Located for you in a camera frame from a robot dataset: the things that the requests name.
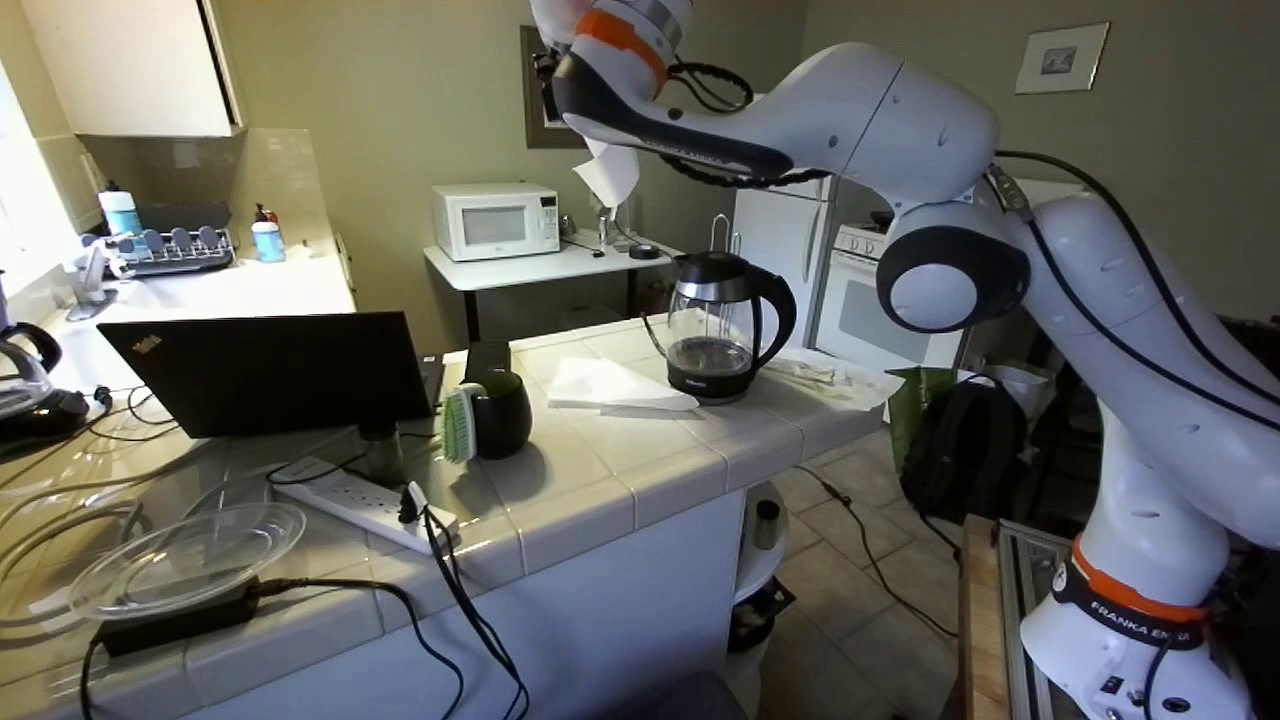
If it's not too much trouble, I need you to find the white paper towel roll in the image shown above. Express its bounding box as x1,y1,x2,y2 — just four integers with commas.
573,133,643,216

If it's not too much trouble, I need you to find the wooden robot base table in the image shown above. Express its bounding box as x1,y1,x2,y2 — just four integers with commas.
955,514,1073,720

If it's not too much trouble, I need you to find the dark dish rack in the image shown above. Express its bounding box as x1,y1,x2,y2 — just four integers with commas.
85,221,239,284

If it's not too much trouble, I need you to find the white paper napkin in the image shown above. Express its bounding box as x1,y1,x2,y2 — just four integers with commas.
544,352,705,422

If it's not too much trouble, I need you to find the black glass electric kettle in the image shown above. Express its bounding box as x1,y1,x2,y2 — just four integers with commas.
661,248,798,404

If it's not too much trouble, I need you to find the white side table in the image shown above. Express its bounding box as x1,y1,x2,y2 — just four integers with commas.
421,237,686,352

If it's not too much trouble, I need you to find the dark mug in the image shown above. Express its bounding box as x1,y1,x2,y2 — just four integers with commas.
436,367,534,470

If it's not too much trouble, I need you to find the white refrigerator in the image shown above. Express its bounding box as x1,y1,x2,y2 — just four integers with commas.
732,175,857,358

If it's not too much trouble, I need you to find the dark shelf bottle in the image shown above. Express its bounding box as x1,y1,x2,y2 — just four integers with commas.
743,483,788,555

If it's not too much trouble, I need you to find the white microwave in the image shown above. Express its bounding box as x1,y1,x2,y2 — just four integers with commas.
427,181,569,270

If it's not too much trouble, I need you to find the white stove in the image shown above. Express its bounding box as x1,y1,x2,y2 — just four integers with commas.
812,221,969,382

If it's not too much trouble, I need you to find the green bag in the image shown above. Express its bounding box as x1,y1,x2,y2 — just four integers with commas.
879,365,958,473

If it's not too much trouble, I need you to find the dark bottom shelf item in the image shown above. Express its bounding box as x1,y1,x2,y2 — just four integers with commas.
724,578,798,658

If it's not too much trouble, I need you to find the white power strip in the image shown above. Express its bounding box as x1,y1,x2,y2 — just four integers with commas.
268,470,464,562

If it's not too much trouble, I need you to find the black backpack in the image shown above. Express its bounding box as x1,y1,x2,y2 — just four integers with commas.
900,375,1033,529

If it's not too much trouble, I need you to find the black laptop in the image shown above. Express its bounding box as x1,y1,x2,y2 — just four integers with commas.
93,308,440,447

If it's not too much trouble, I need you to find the short light blue bottle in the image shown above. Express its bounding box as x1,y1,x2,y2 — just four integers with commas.
247,202,290,270

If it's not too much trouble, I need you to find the clear glass plate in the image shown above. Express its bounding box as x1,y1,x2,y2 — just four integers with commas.
64,493,310,629

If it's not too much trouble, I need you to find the black power adapter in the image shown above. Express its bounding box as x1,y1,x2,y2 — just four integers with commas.
94,578,263,661

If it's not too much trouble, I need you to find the tall blue soap bottle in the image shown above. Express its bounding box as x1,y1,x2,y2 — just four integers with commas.
94,187,147,243

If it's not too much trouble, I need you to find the black coffee maker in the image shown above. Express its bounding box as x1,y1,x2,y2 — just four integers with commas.
0,266,94,461

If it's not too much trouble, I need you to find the framed wall picture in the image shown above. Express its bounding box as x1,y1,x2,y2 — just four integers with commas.
515,19,591,154

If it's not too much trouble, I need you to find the black floor cable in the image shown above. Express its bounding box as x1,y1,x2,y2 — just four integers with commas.
794,461,969,650

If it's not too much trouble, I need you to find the black plug cable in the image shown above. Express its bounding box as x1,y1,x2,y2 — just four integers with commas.
395,483,534,720

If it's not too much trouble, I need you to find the black adapter cable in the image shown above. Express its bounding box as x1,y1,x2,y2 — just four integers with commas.
247,573,473,720

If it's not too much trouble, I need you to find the white wall plate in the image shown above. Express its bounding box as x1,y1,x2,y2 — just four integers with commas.
1013,19,1117,99

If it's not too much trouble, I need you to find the white upper wall cabinet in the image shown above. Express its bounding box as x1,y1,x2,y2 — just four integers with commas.
15,0,247,140

